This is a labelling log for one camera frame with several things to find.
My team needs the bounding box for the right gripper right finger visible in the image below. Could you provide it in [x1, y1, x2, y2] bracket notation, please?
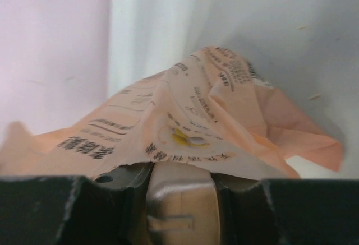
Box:
[211, 174, 358, 244]

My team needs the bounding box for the orange cat litter bag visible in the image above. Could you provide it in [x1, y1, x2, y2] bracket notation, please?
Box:
[1, 47, 343, 180]

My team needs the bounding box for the clear plastic scoop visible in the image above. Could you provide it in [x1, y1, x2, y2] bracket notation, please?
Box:
[146, 161, 222, 245]

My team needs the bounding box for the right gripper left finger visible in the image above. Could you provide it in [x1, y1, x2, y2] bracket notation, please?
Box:
[1, 164, 153, 245]

